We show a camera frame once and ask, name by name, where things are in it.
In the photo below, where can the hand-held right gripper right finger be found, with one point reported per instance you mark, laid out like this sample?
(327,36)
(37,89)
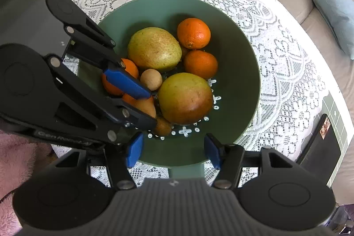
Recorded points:
(212,151)

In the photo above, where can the white lace tablecloth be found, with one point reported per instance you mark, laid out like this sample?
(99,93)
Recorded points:
(276,64)

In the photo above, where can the yellow-green pear with red blush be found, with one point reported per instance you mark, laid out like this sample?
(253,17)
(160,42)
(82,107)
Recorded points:
(185,97)

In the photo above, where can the green colander bowl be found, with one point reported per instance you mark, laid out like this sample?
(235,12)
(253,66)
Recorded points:
(237,64)

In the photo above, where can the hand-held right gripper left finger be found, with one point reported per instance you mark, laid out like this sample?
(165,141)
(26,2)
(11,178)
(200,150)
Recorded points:
(135,149)

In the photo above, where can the pink fluffy garment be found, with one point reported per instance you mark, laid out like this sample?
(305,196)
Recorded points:
(19,147)

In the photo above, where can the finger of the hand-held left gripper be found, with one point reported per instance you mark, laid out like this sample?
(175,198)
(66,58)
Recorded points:
(127,84)
(110,111)

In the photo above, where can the orange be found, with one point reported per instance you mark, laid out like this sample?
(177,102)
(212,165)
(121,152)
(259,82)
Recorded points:
(130,70)
(201,64)
(193,32)
(141,107)

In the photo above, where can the beige sofa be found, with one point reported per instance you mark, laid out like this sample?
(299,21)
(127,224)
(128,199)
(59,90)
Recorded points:
(304,3)

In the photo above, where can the black flat device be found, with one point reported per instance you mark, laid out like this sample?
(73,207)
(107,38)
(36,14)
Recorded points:
(320,147)

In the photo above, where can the green grid mat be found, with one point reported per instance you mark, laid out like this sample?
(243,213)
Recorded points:
(336,136)

